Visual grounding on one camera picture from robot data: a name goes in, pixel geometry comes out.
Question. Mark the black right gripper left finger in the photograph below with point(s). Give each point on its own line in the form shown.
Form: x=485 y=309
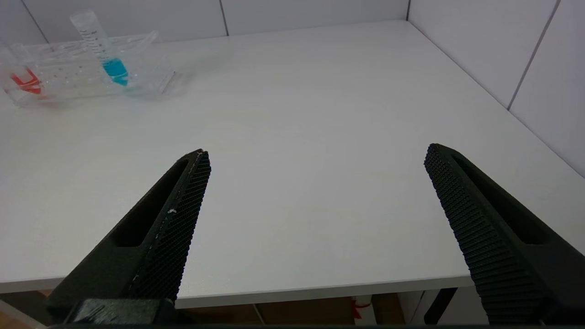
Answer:
x=151 y=246

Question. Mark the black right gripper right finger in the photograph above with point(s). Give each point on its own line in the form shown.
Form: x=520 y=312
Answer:
x=502 y=246

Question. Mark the test tube with blue pigment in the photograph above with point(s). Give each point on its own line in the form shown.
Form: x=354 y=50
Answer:
x=114 y=68

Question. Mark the clear acrylic test tube rack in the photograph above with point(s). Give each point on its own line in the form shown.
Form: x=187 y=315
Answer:
x=73 y=73

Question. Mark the test tube with red pigment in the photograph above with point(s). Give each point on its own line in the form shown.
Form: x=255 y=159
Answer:
x=27 y=83

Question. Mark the white post with red tape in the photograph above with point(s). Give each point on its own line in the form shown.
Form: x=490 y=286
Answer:
x=363 y=310

